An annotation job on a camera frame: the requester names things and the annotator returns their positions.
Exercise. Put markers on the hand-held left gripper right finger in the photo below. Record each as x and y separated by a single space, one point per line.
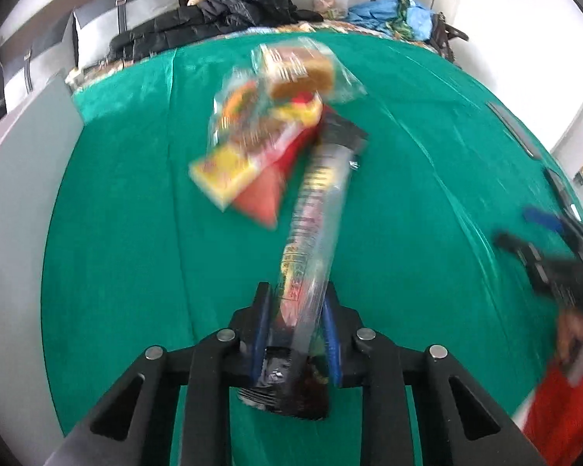
333 349

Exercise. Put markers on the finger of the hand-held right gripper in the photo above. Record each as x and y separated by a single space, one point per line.
520 250
544 218

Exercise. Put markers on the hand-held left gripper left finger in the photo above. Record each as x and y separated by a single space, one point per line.
258 349

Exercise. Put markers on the long clear black-ended snack packet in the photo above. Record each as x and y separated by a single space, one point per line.
311 213

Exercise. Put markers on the red snack packet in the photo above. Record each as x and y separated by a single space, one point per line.
262 199

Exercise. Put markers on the clear snack packet yellow header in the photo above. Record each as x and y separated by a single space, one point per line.
228 170

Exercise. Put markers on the white cardboard box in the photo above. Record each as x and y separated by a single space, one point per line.
19 204

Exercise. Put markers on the person's right forearm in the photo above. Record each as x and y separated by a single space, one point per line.
563 422

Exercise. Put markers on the smartphone with patterned case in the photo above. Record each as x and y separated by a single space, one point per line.
561 189

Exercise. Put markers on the grey smartphone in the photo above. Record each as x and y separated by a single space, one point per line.
512 128

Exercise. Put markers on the blue cloth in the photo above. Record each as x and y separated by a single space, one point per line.
384 12

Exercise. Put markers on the clear bread packet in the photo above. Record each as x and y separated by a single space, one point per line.
296 70

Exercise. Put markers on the black puffer jacket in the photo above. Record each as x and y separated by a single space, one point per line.
199 19

